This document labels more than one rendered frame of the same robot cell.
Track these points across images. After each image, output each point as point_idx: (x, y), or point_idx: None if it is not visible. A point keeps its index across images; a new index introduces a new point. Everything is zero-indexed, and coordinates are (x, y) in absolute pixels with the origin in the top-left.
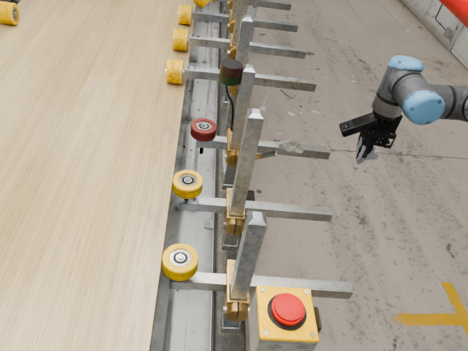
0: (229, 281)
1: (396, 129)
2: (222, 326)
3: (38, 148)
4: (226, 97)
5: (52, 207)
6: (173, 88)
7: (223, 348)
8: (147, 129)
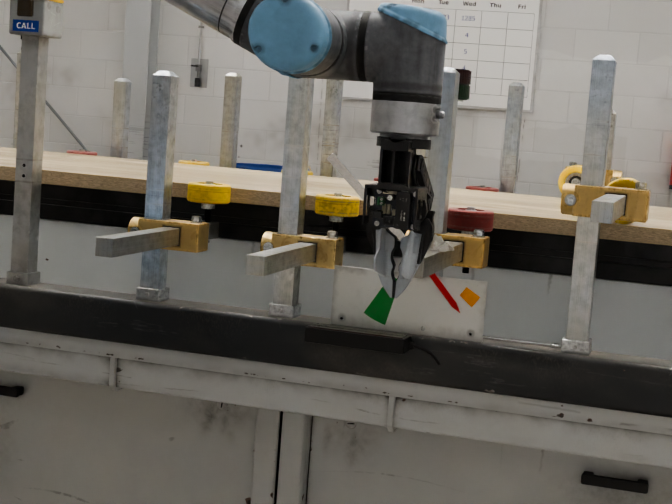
0: (175, 219)
1: (378, 176)
2: None
3: None
4: None
5: (320, 187)
6: None
7: (124, 294)
8: (464, 206)
